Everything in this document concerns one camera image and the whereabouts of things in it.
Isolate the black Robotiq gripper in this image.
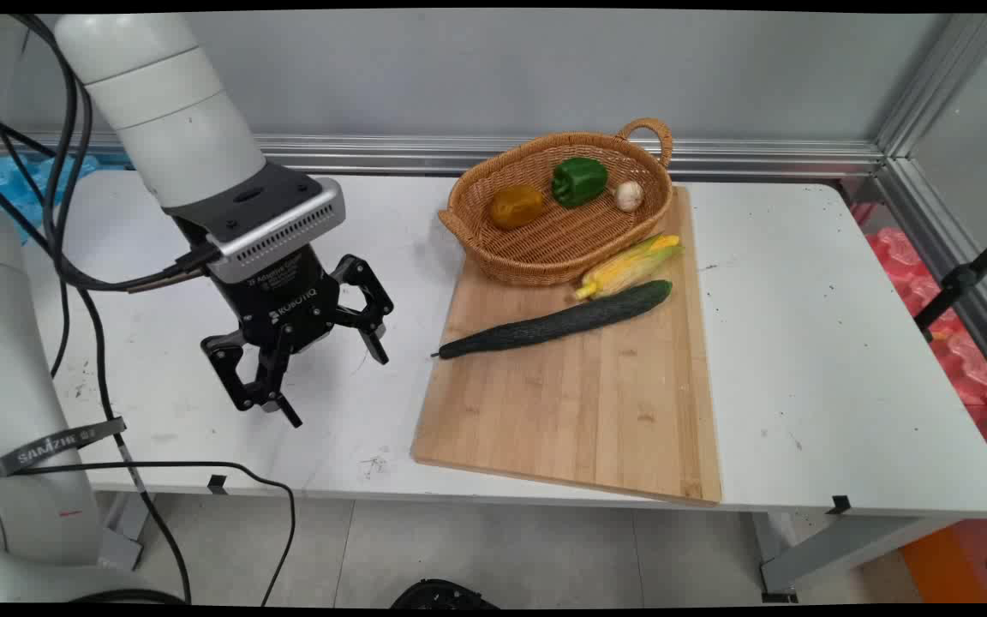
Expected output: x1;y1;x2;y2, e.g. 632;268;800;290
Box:
200;245;395;428

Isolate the yellow-brown potato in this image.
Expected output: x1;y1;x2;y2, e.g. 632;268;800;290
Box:
490;184;546;231

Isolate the dark green cucumber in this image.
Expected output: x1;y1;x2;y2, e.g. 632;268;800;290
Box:
431;279;673;360

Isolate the woven wicker basket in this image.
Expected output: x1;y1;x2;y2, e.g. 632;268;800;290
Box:
438;117;674;287

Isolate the grey metal table leg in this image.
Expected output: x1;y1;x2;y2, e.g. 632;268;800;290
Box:
99;491;156;571
751;512;966;602

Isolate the bamboo cutting board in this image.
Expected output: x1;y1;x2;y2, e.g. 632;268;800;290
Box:
410;186;722;506

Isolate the black round object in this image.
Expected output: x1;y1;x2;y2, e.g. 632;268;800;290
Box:
391;579;499;609

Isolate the green bell pepper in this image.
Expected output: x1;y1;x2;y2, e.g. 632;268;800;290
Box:
552;157;609;209

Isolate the yellow corn cob with husk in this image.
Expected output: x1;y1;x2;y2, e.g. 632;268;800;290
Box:
575;234;683;301

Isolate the blue plastic bubble sheet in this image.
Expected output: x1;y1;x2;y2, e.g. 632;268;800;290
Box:
0;153;130;245

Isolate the red plastic bubble sheet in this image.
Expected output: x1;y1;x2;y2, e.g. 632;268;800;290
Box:
853;201;987;481

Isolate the black tripod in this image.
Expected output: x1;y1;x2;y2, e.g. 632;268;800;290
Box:
913;221;987;344

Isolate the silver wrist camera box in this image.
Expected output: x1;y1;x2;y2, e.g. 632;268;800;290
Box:
206;176;347;284

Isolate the thin black looping cable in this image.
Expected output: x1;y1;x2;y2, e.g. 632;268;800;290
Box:
9;461;297;608

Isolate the black cable along arm base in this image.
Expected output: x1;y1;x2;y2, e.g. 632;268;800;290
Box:
74;287;194;605

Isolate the aluminium frame rail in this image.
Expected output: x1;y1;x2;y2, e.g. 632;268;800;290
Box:
875;159;987;399
0;129;888;181

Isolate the thick black camera cable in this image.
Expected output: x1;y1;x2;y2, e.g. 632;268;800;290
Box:
0;13;224;297

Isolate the grey velcro strap with print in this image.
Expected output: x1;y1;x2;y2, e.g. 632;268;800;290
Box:
0;417;128;481

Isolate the aluminium frame post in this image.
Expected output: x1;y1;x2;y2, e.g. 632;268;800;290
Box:
875;13;987;159

